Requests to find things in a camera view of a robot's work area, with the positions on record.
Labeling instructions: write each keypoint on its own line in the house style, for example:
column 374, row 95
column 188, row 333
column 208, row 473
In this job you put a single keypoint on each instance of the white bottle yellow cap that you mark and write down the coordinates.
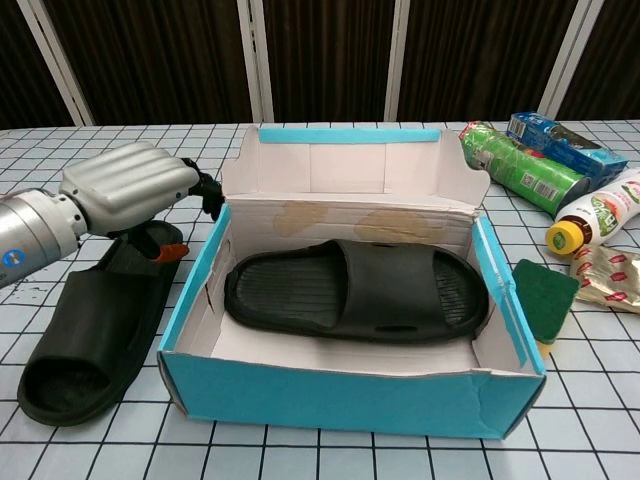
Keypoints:
column 605, row 210

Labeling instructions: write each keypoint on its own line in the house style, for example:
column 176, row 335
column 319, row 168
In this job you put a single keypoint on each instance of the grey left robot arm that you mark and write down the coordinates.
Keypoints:
column 35, row 235

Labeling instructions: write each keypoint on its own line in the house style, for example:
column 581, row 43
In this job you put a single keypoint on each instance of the dark brown pleated curtain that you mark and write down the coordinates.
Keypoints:
column 325, row 50

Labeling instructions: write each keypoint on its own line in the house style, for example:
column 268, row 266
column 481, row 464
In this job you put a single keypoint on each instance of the white metal screen post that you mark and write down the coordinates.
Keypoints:
column 397, row 60
column 255, row 60
column 570, row 60
column 55, row 65

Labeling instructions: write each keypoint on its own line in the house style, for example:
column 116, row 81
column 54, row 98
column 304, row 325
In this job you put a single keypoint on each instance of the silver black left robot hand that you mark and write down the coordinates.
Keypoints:
column 125, row 185

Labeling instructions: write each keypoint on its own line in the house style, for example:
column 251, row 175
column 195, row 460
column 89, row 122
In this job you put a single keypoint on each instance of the gold red foil snack bag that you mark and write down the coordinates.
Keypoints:
column 610, row 280

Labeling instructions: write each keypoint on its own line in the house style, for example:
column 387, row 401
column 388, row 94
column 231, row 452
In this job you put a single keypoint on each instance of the green chips can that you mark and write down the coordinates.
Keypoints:
column 525, row 170

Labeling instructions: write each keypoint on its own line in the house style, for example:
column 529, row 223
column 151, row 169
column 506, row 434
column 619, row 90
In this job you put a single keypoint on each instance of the black rubber slipper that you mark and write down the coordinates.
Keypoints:
column 95, row 330
column 370, row 295

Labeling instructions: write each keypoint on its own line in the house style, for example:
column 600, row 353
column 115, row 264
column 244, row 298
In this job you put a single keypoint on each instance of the green yellow sponge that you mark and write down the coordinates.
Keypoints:
column 542, row 300

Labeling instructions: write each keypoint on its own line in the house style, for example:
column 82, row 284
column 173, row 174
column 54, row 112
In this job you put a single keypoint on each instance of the blue cookie package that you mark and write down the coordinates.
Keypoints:
column 575, row 150

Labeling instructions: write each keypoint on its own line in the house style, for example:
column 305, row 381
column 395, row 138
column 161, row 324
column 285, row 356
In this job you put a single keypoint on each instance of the light blue cardboard shoe box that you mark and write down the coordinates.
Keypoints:
column 330, row 400

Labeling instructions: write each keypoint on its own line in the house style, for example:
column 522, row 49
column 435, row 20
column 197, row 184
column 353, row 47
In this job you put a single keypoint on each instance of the white checkered tablecloth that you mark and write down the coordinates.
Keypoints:
column 590, row 400

